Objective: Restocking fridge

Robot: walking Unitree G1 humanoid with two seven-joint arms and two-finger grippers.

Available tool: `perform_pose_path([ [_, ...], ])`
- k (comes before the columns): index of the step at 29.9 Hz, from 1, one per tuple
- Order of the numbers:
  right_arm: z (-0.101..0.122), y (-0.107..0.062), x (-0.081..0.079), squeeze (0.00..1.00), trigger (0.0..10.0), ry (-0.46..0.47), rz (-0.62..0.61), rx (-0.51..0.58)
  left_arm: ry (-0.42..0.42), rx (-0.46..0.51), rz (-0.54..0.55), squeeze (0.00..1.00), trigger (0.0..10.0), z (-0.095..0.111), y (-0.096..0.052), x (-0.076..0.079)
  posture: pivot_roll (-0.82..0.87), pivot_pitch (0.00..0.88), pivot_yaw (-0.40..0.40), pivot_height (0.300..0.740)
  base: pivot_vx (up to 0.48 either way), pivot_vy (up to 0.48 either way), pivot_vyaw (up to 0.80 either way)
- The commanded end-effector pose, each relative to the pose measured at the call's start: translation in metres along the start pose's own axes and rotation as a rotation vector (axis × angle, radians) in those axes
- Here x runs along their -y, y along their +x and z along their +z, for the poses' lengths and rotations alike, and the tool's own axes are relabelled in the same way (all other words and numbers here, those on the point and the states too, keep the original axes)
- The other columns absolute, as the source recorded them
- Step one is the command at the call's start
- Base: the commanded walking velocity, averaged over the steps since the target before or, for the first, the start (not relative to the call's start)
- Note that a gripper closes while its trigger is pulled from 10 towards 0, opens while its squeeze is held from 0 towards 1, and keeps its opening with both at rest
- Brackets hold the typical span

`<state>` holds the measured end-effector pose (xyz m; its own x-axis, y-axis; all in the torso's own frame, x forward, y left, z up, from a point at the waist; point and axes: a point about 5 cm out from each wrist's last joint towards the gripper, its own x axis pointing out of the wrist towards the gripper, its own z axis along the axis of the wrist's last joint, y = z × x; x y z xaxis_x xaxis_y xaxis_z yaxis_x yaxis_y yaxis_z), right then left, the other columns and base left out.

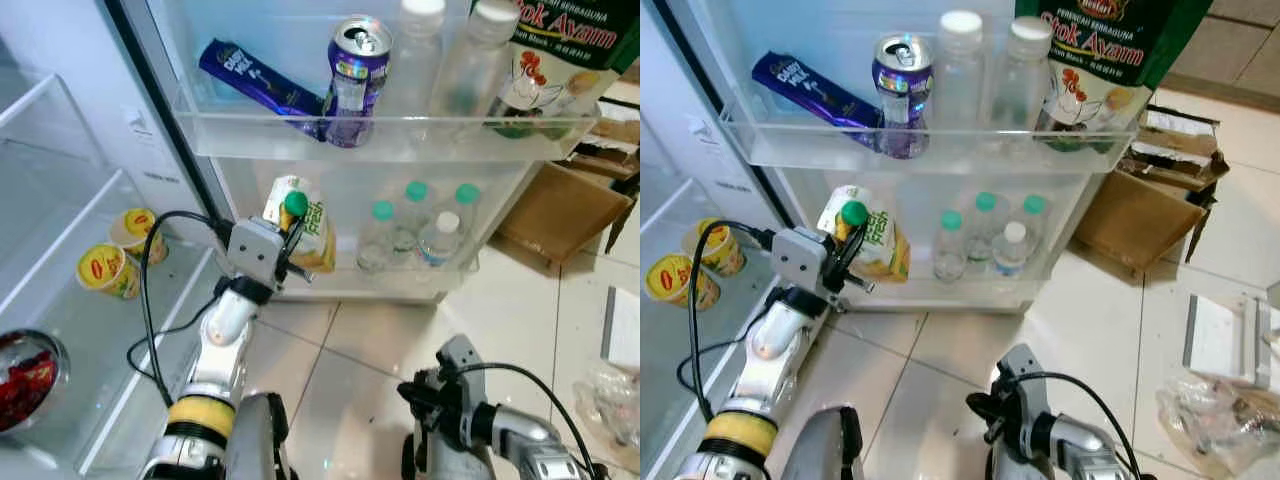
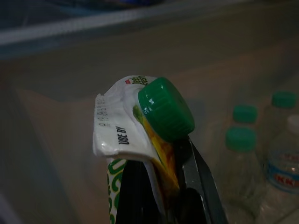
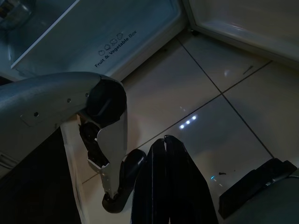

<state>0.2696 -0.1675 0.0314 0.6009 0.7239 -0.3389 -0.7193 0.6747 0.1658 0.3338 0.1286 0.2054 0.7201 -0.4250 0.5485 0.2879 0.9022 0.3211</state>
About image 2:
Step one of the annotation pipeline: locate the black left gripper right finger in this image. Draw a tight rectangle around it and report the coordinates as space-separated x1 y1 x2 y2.
168 137 228 224

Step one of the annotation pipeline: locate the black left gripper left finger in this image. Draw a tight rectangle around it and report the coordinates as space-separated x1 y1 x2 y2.
115 160 166 224

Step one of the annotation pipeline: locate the mango juice carton green cap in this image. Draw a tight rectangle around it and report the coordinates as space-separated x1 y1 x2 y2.
92 75 196 224

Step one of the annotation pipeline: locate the grey steel fridge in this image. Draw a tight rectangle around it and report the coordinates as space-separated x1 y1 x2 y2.
0 0 299 224

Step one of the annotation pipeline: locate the green cap water bottle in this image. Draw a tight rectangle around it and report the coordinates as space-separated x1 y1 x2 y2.
232 105 259 128
221 127 267 219
263 91 299 131

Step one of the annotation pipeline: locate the white cap water bottle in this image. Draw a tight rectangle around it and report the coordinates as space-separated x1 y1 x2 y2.
263 115 299 224

